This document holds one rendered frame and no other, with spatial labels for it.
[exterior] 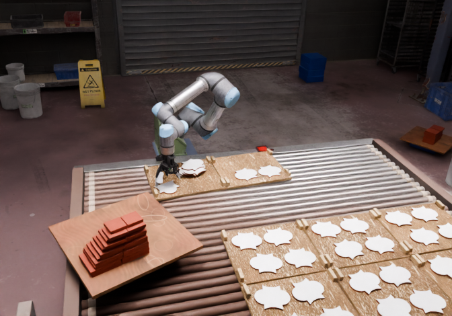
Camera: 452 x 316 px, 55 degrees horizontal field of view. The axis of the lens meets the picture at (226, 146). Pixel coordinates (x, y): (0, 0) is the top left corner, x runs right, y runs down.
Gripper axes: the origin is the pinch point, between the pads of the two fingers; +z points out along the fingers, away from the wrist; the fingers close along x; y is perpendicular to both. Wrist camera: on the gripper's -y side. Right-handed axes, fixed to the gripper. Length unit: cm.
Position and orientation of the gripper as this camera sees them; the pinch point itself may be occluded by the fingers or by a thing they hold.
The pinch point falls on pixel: (167, 183)
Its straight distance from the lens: 248.3
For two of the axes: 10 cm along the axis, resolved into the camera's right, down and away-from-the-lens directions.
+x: 8.0, -2.6, 5.4
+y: 6.0, 3.6, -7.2
